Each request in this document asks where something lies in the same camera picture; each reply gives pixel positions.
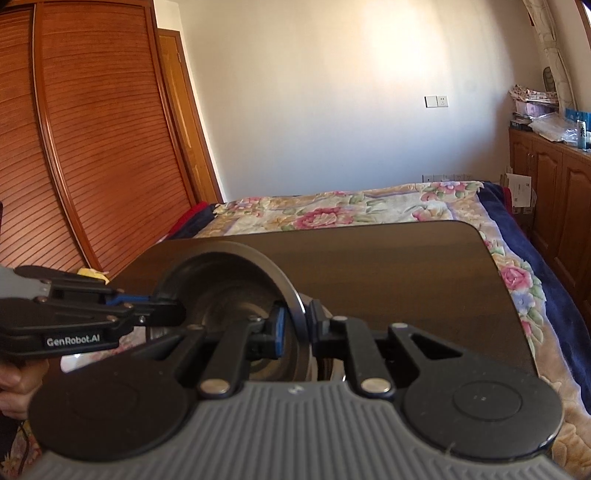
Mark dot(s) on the large steel bowl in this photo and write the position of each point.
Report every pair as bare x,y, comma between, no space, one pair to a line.
221,286

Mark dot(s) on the dark book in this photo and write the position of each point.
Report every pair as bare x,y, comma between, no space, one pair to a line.
519,124

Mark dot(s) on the white wall switch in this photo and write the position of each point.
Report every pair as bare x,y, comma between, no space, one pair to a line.
431,102

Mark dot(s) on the clear plastic bags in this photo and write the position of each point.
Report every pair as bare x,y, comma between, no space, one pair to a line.
554,129

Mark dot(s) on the floral white square plate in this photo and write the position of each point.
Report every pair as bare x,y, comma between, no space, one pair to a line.
78,362

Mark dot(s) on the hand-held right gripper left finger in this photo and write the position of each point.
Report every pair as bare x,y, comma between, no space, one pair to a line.
278,332

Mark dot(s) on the red cloth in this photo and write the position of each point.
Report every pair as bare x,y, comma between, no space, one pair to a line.
191,219

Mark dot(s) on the row of low wall outlets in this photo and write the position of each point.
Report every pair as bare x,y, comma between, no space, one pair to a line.
445,177

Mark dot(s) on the wooden door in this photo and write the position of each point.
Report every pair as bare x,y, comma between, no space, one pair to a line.
189,120

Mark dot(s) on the person's left hand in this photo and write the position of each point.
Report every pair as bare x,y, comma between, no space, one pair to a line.
16,383

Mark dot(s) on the row of toiletry bottles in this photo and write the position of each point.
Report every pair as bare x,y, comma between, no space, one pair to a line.
581,131

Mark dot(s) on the floral blanket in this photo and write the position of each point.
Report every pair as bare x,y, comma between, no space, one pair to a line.
323,217

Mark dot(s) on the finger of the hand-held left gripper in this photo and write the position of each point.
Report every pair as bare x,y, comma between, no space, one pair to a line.
159,313
129,301

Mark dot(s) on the wooden cabinet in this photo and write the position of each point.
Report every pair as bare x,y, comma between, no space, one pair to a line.
554,198

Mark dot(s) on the white wall socket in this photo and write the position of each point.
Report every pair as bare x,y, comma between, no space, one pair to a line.
442,101

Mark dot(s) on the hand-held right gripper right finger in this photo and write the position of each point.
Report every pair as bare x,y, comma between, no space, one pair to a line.
318,332

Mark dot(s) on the yellow plush toy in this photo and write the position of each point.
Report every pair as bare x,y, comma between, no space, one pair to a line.
92,275

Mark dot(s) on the folded floral paper stack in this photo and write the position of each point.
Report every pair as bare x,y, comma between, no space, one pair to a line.
533,93

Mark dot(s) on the pink box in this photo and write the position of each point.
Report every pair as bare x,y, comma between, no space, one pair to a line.
535,108

